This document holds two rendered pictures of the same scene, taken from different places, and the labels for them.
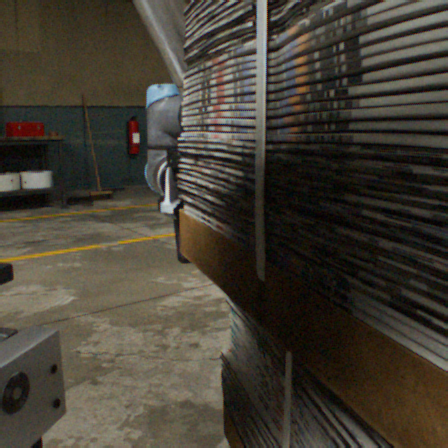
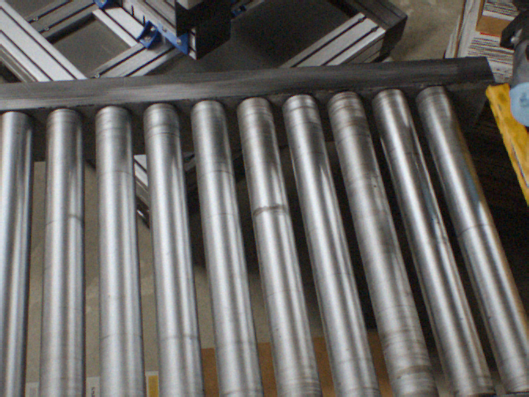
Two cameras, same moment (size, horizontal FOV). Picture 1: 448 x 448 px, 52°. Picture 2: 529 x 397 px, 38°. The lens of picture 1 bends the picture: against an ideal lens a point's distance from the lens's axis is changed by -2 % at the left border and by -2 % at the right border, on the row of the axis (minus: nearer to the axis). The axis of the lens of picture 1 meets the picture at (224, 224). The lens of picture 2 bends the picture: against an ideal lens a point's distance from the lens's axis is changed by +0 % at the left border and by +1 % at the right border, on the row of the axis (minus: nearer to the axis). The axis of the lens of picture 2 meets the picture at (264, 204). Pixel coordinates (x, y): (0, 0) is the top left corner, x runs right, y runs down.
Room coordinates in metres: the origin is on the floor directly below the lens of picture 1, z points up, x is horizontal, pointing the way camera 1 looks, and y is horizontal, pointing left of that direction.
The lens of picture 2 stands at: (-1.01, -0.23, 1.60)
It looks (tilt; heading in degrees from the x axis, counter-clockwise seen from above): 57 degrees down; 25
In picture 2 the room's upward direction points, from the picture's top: 6 degrees clockwise
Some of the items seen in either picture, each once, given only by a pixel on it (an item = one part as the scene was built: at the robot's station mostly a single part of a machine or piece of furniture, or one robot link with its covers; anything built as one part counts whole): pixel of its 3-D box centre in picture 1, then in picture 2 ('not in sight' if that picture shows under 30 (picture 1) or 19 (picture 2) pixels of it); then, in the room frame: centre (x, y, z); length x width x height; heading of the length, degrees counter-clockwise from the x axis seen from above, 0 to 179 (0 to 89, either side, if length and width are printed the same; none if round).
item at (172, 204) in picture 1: (171, 191); not in sight; (0.59, 0.07, 0.88); 0.09 x 0.03 x 0.06; 171
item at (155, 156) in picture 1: (169, 172); not in sight; (0.85, 0.10, 0.88); 0.11 x 0.08 x 0.09; 18
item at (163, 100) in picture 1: (174, 117); not in sight; (0.83, 0.09, 0.98); 0.11 x 0.08 x 0.11; 45
